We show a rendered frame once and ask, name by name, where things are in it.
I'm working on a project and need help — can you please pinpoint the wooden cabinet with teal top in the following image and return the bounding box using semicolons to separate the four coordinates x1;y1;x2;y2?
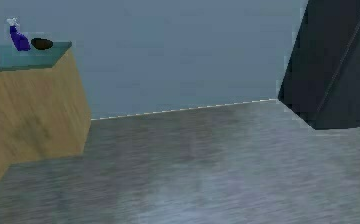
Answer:
0;41;92;198

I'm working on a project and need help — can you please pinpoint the black bowl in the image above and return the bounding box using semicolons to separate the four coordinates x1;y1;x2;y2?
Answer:
30;37;54;51

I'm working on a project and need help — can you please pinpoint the blue spray bottle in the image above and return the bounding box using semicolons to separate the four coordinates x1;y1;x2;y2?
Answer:
6;17;32;52

